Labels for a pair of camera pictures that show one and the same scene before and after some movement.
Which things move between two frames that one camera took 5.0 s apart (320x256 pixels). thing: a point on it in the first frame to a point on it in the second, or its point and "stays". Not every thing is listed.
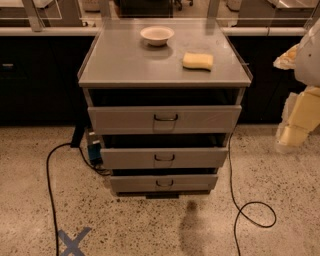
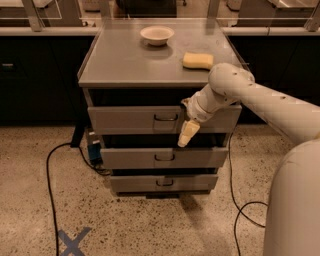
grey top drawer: x=164 y=119 stays
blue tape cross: x=72 y=245 stays
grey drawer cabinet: x=163 y=96 stays
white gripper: x=309 y=63 to x=194 y=109
